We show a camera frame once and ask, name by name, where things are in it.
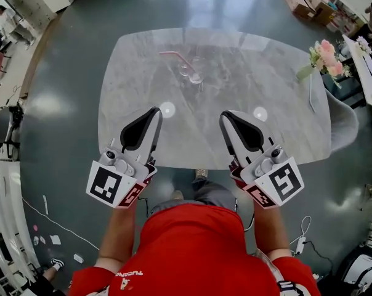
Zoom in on black power cable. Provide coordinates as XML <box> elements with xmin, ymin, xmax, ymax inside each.
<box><xmin>305</xmin><ymin>240</ymin><xmax>334</xmax><ymax>277</ymax></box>

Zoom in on white lanyard strap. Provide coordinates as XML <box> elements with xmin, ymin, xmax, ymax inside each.
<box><xmin>255</xmin><ymin>248</ymin><xmax>307</xmax><ymax>296</ymax></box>

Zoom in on white power strip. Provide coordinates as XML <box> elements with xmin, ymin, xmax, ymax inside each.
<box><xmin>295</xmin><ymin>236</ymin><xmax>307</xmax><ymax>255</ymax></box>

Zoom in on black white floor machine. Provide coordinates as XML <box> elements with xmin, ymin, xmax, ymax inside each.
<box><xmin>338</xmin><ymin>245</ymin><xmax>372</xmax><ymax>296</ymax></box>

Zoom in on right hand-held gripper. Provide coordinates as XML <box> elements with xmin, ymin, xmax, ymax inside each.
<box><xmin>219</xmin><ymin>110</ymin><xmax>305</xmax><ymax>209</ymax></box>

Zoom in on brown cardboard box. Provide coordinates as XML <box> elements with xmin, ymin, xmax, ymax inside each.
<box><xmin>315</xmin><ymin>1</ymin><xmax>338</xmax><ymax>27</ymax></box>

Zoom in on grey shell chair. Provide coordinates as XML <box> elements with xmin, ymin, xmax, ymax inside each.
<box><xmin>324</xmin><ymin>88</ymin><xmax>359</xmax><ymax>154</ymax></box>

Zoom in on white thin stick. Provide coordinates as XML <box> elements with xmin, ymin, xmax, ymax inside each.
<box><xmin>309</xmin><ymin>73</ymin><xmax>317</xmax><ymax>113</ymax></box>

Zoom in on person's red shirt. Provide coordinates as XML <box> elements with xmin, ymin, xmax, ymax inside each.
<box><xmin>68</xmin><ymin>203</ymin><xmax>321</xmax><ymax>296</ymax></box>

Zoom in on person's grey trousers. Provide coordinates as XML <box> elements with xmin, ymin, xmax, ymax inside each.
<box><xmin>150</xmin><ymin>179</ymin><xmax>238</xmax><ymax>218</ymax></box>

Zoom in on white desk with black legs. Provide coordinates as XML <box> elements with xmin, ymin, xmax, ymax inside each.
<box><xmin>342</xmin><ymin>34</ymin><xmax>372</xmax><ymax>107</ymax></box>

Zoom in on long white floor cable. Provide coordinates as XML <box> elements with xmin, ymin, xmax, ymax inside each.
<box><xmin>21</xmin><ymin>197</ymin><xmax>100</xmax><ymax>252</ymax></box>

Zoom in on white tall cabinet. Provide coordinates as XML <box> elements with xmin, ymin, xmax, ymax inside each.
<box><xmin>0</xmin><ymin>158</ymin><xmax>41</xmax><ymax>291</ymax></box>

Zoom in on clear drinking glass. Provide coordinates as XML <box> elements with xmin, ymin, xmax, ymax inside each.
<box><xmin>178</xmin><ymin>55</ymin><xmax>205</xmax><ymax>86</ymax></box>

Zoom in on pink flowers in white vase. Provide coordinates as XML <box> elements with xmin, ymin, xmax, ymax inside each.
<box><xmin>296</xmin><ymin>39</ymin><xmax>353</xmax><ymax>89</ymax></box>

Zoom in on person's left forearm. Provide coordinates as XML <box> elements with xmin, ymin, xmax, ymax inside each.
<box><xmin>96</xmin><ymin>203</ymin><xmax>144</xmax><ymax>271</ymax></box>

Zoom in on grey black office chair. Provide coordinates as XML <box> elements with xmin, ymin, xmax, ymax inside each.
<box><xmin>0</xmin><ymin>103</ymin><xmax>25</xmax><ymax>162</ymax></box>

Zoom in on person's right forearm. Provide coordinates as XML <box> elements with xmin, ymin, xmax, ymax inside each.
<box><xmin>252</xmin><ymin>202</ymin><xmax>293</xmax><ymax>260</ymax></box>

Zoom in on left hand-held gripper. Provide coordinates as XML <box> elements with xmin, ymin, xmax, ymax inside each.
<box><xmin>86</xmin><ymin>105</ymin><xmax>164</xmax><ymax>209</ymax></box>

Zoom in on pink bendy straw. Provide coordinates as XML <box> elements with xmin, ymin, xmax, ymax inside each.
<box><xmin>158</xmin><ymin>51</ymin><xmax>202</xmax><ymax>84</ymax></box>

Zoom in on white power cable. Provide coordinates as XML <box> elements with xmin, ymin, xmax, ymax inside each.
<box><xmin>289</xmin><ymin>216</ymin><xmax>312</xmax><ymax>247</ymax></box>

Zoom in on small pale flower bouquet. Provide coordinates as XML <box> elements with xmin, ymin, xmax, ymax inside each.
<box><xmin>357</xmin><ymin>36</ymin><xmax>372</xmax><ymax>55</ymax></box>

